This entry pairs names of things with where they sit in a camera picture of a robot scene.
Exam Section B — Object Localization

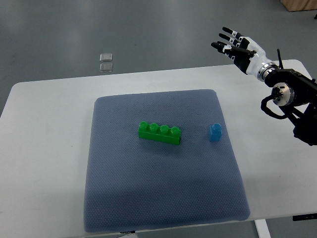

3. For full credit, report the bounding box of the long green block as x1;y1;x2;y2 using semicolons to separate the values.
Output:
138;121;181;145

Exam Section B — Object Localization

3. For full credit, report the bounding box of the blue-grey fabric mat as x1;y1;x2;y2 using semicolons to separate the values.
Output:
84;89;250;233

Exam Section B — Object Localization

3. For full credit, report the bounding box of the upper metal floor plate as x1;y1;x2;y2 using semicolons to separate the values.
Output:
100;53;112;62

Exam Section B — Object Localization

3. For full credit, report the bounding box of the white table leg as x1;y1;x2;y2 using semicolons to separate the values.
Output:
254;219;271;238

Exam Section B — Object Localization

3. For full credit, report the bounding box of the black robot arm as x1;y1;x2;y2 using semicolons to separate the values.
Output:
261;67;317;146

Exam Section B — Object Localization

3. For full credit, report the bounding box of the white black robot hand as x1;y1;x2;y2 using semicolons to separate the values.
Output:
211;27;277;82

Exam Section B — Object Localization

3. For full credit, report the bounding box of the black table control panel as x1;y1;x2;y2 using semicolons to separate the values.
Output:
292;213;317;222

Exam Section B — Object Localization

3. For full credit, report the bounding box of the small blue block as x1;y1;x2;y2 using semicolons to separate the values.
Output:
209;123;222;142

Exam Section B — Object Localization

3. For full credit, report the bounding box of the wooden box corner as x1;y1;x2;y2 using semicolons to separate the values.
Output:
280;0;317;12

